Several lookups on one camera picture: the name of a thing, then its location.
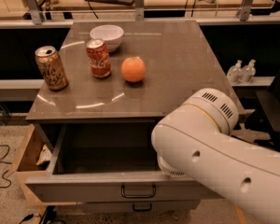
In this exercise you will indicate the grey top drawer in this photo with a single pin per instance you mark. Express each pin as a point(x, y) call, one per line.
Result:
point(90, 167)

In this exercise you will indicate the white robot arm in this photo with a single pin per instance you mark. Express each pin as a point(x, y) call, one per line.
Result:
point(195, 140)

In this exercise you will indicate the grey drawer cabinet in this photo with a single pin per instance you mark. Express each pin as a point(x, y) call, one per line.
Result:
point(178, 63)

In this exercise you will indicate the orange fruit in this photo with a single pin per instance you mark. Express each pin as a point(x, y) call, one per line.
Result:
point(133, 69)

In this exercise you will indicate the red cola can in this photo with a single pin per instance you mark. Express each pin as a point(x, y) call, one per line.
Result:
point(98, 56)

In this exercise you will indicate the white bowl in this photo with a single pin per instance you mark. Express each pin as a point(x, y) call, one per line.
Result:
point(111, 34)

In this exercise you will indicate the clear sanitizer bottle left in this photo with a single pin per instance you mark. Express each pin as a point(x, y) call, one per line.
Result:
point(234, 73)

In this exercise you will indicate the clear sanitizer bottle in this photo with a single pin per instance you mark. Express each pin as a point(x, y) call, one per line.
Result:
point(248, 72)
point(234, 73)

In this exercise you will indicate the gold soda can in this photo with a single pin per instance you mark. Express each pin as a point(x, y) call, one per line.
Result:
point(51, 67)

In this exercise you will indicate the crumpled paper in box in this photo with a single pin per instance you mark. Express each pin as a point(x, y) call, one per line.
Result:
point(44, 156)

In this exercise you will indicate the clear sanitizer bottle right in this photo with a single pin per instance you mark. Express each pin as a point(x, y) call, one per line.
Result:
point(248, 72)

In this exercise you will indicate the cardboard box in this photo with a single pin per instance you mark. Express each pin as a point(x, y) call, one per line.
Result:
point(25, 166)

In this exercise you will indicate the black office chair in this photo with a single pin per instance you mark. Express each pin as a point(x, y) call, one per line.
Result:
point(266, 115)

